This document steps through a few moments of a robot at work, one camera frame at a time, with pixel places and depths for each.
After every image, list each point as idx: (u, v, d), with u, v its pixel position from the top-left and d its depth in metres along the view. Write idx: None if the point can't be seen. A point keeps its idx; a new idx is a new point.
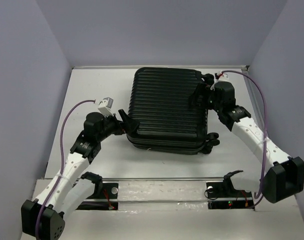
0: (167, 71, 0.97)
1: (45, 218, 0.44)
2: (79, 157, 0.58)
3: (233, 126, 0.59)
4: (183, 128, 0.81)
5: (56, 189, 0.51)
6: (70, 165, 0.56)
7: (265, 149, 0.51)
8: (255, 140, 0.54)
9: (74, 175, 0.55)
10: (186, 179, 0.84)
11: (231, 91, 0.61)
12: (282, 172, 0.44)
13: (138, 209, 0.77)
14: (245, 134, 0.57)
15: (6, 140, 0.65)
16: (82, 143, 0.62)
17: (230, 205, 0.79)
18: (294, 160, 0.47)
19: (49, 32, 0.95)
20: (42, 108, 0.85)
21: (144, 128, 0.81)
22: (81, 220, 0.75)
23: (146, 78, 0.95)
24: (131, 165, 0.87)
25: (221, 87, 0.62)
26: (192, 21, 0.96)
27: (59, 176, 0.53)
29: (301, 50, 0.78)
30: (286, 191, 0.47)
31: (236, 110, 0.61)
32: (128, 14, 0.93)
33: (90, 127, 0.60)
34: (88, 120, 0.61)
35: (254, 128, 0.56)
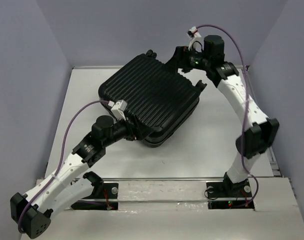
0: (124, 72, 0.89)
1: (28, 217, 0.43)
2: (78, 160, 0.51)
3: (220, 85, 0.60)
4: (182, 93, 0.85)
5: (46, 190, 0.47)
6: (67, 166, 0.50)
7: (247, 108, 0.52)
8: (238, 99, 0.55)
9: (69, 178, 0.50)
10: (187, 179, 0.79)
11: (221, 45, 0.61)
12: (259, 131, 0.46)
13: (139, 209, 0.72)
14: (229, 91, 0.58)
15: (6, 135, 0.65)
16: (86, 145, 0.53)
17: (230, 205, 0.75)
18: (271, 121, 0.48)
19: (52, 36, 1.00)
20: (43, 107, 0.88)
21: (162, 120, 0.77)
22: (79, 221, 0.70)
23: (117, 87, 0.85)
24: (131, 165, 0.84)
25: (212, 41, 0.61)
26: (188, 23, 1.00)
27: (52, 177, 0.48)
29: (300, 43, 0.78)
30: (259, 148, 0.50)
31: (225, 67, 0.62)
32: (127, 16, 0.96)
33: (97, 131, 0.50)
34: (97, 123, 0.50)
35: (238, 86, 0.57)
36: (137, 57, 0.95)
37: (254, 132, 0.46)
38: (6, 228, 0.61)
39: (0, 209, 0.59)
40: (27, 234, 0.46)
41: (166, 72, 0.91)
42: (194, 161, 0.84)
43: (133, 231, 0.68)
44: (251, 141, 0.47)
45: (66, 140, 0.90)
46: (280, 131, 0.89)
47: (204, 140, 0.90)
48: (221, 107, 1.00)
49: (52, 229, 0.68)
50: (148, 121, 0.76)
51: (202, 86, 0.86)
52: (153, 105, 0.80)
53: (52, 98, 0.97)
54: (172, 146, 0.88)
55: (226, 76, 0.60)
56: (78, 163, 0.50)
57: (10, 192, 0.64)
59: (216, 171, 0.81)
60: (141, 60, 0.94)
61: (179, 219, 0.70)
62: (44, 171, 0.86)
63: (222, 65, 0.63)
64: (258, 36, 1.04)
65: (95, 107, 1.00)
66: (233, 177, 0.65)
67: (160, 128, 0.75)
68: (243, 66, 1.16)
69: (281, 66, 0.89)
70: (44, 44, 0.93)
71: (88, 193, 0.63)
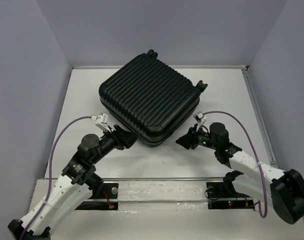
0: (125, 72, 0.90)
1: None
2: (68, 181, 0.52)
3: (230, 163, 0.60)
4: (183, 93, 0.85)
5: (39, 215, 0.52)
6: (58, 189, 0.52)
7: (261, 171, 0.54)
8: (251, 167, 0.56)
9: (60, 201, 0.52)
10: (187, 179, 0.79)
11: (226, 135, 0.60)
12: (283, 186, 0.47)
13: (139, 209, 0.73)
14: (240, 164, 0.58)
15: (6, 136, 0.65)
16: (75, 164, 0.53)
17: (230, 205, 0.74)
18: (289, 173, 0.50)
19: (51, 36, 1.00)
20: (43, 107, 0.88)
21: (162, 119, 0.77)
22: (79, 221, 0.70)
23: (118, 86, 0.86)
24: (131, 165, 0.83)
25: (216, 132, 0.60)
26: (188, 23, 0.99)
27: (43, 203, 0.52)
29: (300, 44, 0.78)
30: (301, 208, 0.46)
31: (229, 149, 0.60)
32: (127, 16, 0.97)
33: (84, 150, 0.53)
34: (83, 143, 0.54)
35: (247, 157, 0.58)
36: (138, 57, 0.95)
37: (278, 189, 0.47)
38: (6, 228, 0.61)
39: (0, 210, 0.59)
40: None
41: (167, 72, 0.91)
42: (194, 161, 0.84)
43: (134, 231, 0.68)
44: (284, 198, 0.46)
45: (66, 140, 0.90)
46: (280, 131, 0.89)
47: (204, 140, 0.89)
48: (221, 107, 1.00)
49: None
50: (148, 121, 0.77)
51: (202, 86, 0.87)
52: (153, 105, 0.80)
53: (52, 98, 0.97)
54: (172, 146, 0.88)
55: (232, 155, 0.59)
56: (68, 185, 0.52)
57: (11, 192, 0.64)
59: (216, 171, 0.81)
60: (141, 59, 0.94)
61: (179, 219, 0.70)
62: (44, 171, 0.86)
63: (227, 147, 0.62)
64: (259, 36, 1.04)
65: (95, 107, 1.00)
66: (237, 189, 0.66)
67: (159, 128, 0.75)
68: (243, 66, 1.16)
69: (281, 66, 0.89)
70: (44, 44, 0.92)
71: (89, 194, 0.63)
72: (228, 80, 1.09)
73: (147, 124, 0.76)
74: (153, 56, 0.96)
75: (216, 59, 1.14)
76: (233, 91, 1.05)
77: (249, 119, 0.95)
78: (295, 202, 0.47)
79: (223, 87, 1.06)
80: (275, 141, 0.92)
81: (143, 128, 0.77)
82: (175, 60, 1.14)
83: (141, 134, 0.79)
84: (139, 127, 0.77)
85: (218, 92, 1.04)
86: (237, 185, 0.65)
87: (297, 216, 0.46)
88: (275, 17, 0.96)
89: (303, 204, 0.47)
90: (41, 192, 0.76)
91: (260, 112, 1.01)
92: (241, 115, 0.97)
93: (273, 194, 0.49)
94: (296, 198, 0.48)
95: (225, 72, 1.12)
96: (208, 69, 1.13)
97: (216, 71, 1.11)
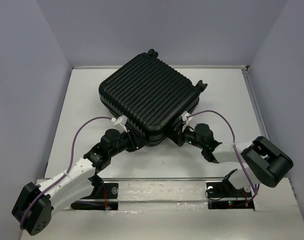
0: (125, 71, 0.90)
1: (37, 207, 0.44)
2: (89, 164, 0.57)
3: (215, 155, 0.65)
4: (182, 93, 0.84)
5: (58, 184, 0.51)
6: (78, 167, 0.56)
7: (235, 147, 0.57)
8: (228, 150, 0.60)
9: (78, 179, 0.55)
10: (187, 179, 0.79)
11: (210, 135, 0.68)
12: (254, 152, 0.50)
13: (139, 209, 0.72)
14: (221, 152, 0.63)
15: (6, 136, 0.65)
16: (95, 153, 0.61)
17: (230, 205, 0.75)
18: (257, 140, 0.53)
19: (51, 37, 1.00)
20: (43, 107, 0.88)
21: (161, 119, 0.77)
22: (79, 220, 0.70)
23: (118, 85, 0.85)
24: (130, 165, 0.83)
25: (202, 134, 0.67)
26: (188, 24, 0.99)
27: (65, 173, 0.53)
29: (300, 44, 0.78)
30: (278, 169, 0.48)
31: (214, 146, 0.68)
32: (128, 17, 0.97)
33: (108, 142, 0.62)
34: (107, 136, 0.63)
35: (226, 145, 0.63)
36: (139, 56, 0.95)
37: (249, 155, 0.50)
38: (6, 228, 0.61)
39: (0, 209, 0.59)
40: (27, 230, 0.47)
41: (167, 71, 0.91)
42: (193, 161, 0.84)
43: (134, 231, 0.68)
44: (257, 161, 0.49)
45: (66, 141, 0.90)
46: (280, 131, 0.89)
47: None
48: (221, 106, 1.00)
49: (52, 229, 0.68)
50: (147, 120, 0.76)
51: (202, 86, 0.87)
52: (153, 104, 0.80)
53: (52, 98, 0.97)
54: (172, 146, 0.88)
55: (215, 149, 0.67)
56: (89, 167, 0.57)
57: (11, 192, 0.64)
59: (216, 171, 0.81)
60: (142, 58, 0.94)
61: (180, 220, 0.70)
62: (44, 171, 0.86)
63: (212, 144, 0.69)
64: (258, 36, 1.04)
65: (95, 106, 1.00)
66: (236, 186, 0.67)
67: (158, 127, 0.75)
68: (243, 66, 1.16)
69: (281, 66, 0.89)
70: (44, 44, 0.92)
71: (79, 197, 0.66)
72: (227, 80, 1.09)
73: (146, 123, 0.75)
74: (153, 56, 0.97)
75: (217, 59, 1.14)
76: (233, 91, 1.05)
77: (249, 119, 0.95)
78: (272, 166, 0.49)
79: (222, 87, 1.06)
80: (275, 141, 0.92)
81: (142, 128, 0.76)
82: (174, 59, 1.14)
83: (140, 134, 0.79)
84: (138, 127, 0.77)
85: (218, 92, 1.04)
86: (233, 180, 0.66)
87: (276, 177, 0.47)
88: (275, 17, 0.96)
89: (279, 165, 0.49)
90: None
91: (260, 112, 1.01)
92: (241, 115, 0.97)
93: (249, 163, 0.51)
94: (274, 163, 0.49)
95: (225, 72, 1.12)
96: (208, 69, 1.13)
97: (215, 71, 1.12)
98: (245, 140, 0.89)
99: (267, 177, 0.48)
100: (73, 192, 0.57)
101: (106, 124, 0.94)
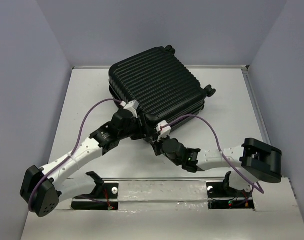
0: (136, 60, 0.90)
1: (41, 191, 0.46)
2: (95, 144, 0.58)
3: (200, 167, 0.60)
4: (188, 92, 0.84)
5: (62, 166, 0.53)
6: (83, 148, 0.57)
7: (226, 157, 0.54)
8: (217, 159, 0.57)
9: (82, 160, 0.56)
10: (187, 179, 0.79)
11: (181, 147, 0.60)
12: (253, 159, 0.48)
13: (139, 209, 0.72)
14: (208, 164, 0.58)
15: (6, 136, 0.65)
16: (102, 132, 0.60)
17: (230, 205, 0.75)
18: (248, 143, 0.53)
19: (51, 37, 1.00)
20: (43, 108, 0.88)
21: (160, 112, 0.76)
22: (79, 220, 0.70)
23: (128, 71, 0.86)
24: (130, 165, 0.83)
25: (173, 151, 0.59)
26: (188, 24, 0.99)
27: (68, 155, 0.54)
29: (300, 44, 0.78)
30: (276, 165, 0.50)
31: (192, 156, 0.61)
32: (128, 17, 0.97)
33: (119, 121, 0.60)
34: (118, 114, 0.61)
35: (209, 153, 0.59)
36: (155, 49, 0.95)
37: (253, 165, 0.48)
38: (6, 228, 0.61)
39: None
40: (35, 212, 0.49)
41: (177, 68, 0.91)
42: None
43: (134, 231, 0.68)
44: (261, 167, 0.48)
45: (66, 141, 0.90)
46: (280, 131, 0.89)
47: (204, 140, 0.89)
48: (220, 106, 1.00)
49: (52, 229, 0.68)
50: (146, 110, 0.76)
51: (209, 90, 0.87)
52: (155, 96, 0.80)
53: (52, 98, 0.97)
54: None
55: (197, 159, 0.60)
56: (94, 147, 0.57)
57: (10, 193, 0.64)
59: (215, 171, 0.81)
60: (158, 52, 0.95)
61: (180, 220, 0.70)
62: None
63: (189, 155, 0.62)
64: (258, 36, 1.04)
65: (95, 107, 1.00)
66: (239, 187, 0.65)
67: (156, 118, 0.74)
68: (243, 66, 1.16)
69: (281, 65, 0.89)
70: (43, 44, 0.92)
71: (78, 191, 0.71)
72: (227, 80, 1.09)
73: (145, 112, 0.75)
74: (169, 52, 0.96)
75: (217, 59, 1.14)
76: (232, 91, 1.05)
77: (249, 119, 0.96)
78: (270, 163, 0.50)
79: (222, 88, 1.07)
80: (275, 140, 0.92)
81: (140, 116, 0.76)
82: None
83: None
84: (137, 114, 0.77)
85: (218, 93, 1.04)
86: (233, 183, 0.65)
87: (278, 173, 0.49)
88: (275, 17, 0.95)
89: (275, 160, 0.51)
90: None
91: (260, 113, 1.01)
92: (241, 115, 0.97)
93: (250, 170, 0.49)
94: (270, 162, 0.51)
95: (224, 72, 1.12)
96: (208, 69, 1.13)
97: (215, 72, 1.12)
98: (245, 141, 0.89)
99: (268, 177, 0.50)
100: (77, 184, 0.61)
101: None
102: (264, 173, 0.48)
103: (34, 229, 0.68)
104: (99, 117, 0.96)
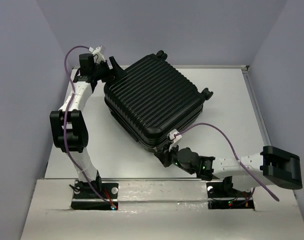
0: (130, 71, 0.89)
1: (75, 118, 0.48)
2: (82, 83, 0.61)
3: (217, 175, 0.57)
4: (186, 98, 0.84)
5: (73, 102, 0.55)
6: (79, 88, 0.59)
7: (244, 166, 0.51)
8: (234, 168, 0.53)
9: (84, 95, 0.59)
10: (186, 179, 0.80)
11: (196, 156, 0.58)
12: (272, 167, 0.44)
13: (139, 209, 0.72)
14: (224, 172, 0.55)
15: (6, 136, 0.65)
16: (80, 76, 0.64)
17: (230, 205, 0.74)
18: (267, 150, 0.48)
19: (52, 37, 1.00)
20: (43, 107, 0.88)
21: (162, 122, 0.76)
22: (79, 220, 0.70)
23: (124, 85, 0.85)
24: (131, 165, 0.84)
25: (189, 160, 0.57)
26: (188, 24, 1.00)
27: (73, 93, 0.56)
29: (300, 43, 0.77)
30: (295, 171, 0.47)
31: (206, 164, 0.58)
32: (128, 16, 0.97)
33: (86, 59, 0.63)
34: (81, 55, 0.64)
35: (225, 161, 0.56)
36: (147, 57, 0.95)
37: (274, 173, 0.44)
38: (6, 227, 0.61)
39: (0, 209, 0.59)
40: (79, 146, 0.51)
41: (173, 74, 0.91)
42: None
43: (135, 231, 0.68)
44: (282, 175, 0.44)
45: None
46: (280, 131, 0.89)
47: (204, 141, 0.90)
48: (221, 106, 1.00)
49: (52, 229, 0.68)
50: (148, 122, 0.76)
51: (206, 94, 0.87)
52: (155, 107, 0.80)
53: (52, 98, 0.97)
54: None
55: (212, 168, 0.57)
56: (84, 84, 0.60)
57: (10, 192, 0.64)
59: None
60: (150, 60, 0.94)
61: (179, 220, 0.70)
62: (44, 171, 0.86)
63: (203, 164, 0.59)
64: (258, 36, 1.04)
65: (95, 107, 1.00)
66: (241, 188, 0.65)
67: (158, 130, 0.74)
68: (243, 66, 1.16)
69: (281, 65, 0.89)
70: (44, 44, 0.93)
71: (84, 179, 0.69)
72: (227, 80, 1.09)
73: (147, 125, 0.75)
74: (161, 57, 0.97)
75: (217, 59, 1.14)
76: (232, 91, 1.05)
77: (248, 119, 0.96)
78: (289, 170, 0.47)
79: (222, 88, 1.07)
80: (275, 140, 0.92)
81: (142, 130, 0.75)
82: (174, 60, 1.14)
83: (140, 136, 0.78)
84: (139, 128, 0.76)
85: (217, 93, 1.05)
86: (238, 185, 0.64)
87: (299, 180, 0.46)
88: (275, 17, 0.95)
89: (294, 167, 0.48)
90: (41, 193, 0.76)
91: (260, 113, 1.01)
92: (241, 115, 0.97)
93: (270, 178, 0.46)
94: (290, 169, 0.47)
95: (225, 72, 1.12)
96: (208, 69, 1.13)
97: (215, 72, 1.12)
98: (245, 140, 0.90)
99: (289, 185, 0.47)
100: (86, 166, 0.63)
101: (107, 125, 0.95)
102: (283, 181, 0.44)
103: (34, 229, 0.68)
104: (99, 117, 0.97)
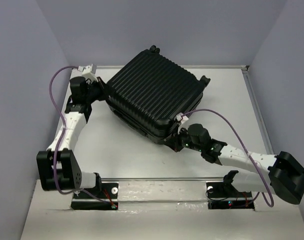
0: (128, 70, 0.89)
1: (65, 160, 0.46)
2: (76, 113, 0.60)
3: (221, 160, 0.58)
4: (188, 87, 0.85)
5: (65, 138, 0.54)
6: (70, 120, 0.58)
7: (254, 161, 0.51)
8: (243, 159, 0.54)
9: (76, 127, 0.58)
10: (186, 179, 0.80)
11: (206, 133, 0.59)
12: (280, 171, 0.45)
13: (139, 209, 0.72)
14: (230, 159, 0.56)
15: (6, 136, 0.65)
16: (73, 105, 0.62)
17: (230, 205, 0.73)
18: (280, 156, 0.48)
19: (52, 37, 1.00)
20: (43, 107, 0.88)
21: (170, 113, 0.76)
22: (79, 220, 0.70)
23: (125, 83, 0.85)
24: (130, 165, 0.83)
25: (197, 134, 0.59)
26: (188, 24, 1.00)
27: (64, 127, 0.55)
29: (300, 43, 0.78)
30: (301, 186, 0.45)
31: (215, 146, 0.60)
32: (127, 17, 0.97)
33: (77, 88, 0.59)
34: (72, 83, 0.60)
35: (235, 150, 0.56)
36: (141, 53, 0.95)
37: (278, 176, 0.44)
38: (6, 227, 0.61)
39: (0, 209, 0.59)
40: (69, 188, 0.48)
41: (170, 67, 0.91)
42: (192, 162, 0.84)
43: (135, 231, 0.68)
44: (285, 182, 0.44)
45: None
46: (279, 130, 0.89)
47: None
48: (221, 106, 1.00)
49: (52, 229, 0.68)
50: (158, 115, 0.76)
51: (205, 81, 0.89)
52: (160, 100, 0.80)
53: (52, 98, 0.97)
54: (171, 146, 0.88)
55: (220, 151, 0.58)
56: (77, 115, 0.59)
57: (10, 192, 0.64)
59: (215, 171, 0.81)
60: (145, 56, 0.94)
61: (180, 219, 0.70)
62: None
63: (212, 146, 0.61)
64: (258, 36, 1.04)
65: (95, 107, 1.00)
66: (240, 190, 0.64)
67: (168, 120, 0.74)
68: (243, 66, 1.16)
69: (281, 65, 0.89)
70: (44, 44, 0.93)
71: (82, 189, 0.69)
72: (227, 80, 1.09)
73: (157, 118, 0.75)
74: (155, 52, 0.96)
75: (217, 59, 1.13)
76: (232, 91, 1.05)
77: (248, 119, 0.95)
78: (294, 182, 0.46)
79: (222, 88, 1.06)
80: (275, 140, 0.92)
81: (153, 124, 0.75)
82: (174, 60, 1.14)
83: (150, 130, 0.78)
84: (148, 122, 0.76)
85: (217, 93, 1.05)
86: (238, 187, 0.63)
87: (300, 195, 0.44)
88: (275, 17, 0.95)
89: (301, 182, 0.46)
90: (41, 193, 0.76)
91: (259, 112, 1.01)
92: (240, 115, 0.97)
93: (273, 182, 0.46)
94: (296, 181, 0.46)
95: (224, 72, 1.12)
96: (208, 69, 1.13)
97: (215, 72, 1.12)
98: (245, 141, 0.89)
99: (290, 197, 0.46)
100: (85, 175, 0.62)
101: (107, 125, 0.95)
102: (283, 188, 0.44)
103: (34, 229, 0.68)
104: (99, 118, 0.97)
